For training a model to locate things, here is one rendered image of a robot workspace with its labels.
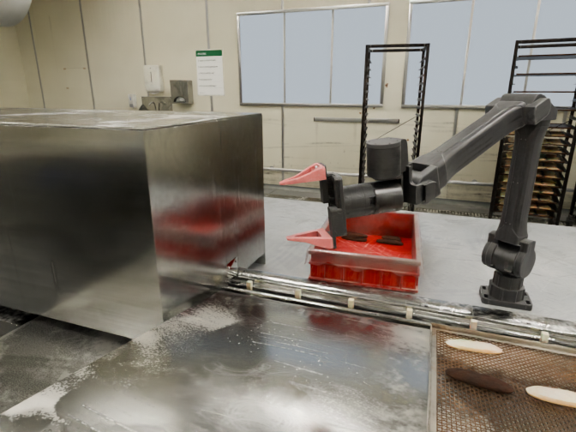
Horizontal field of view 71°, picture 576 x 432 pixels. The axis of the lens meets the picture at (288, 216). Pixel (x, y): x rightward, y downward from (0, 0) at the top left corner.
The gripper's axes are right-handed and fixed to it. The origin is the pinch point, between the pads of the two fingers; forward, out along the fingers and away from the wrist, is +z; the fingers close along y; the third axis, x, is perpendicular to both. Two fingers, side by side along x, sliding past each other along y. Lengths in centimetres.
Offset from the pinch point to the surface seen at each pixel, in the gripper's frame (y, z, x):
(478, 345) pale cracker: 30.0, -32.0, -4.7
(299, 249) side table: 32, -10, 69
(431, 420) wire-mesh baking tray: 25.2, -12.9, -24.2
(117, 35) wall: -156, 154, 616
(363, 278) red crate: 32, -24, 38
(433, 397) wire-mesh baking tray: 26.2, -15.7, -19.1
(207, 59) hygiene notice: -100, 25, 545
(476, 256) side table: 39, -69, 55
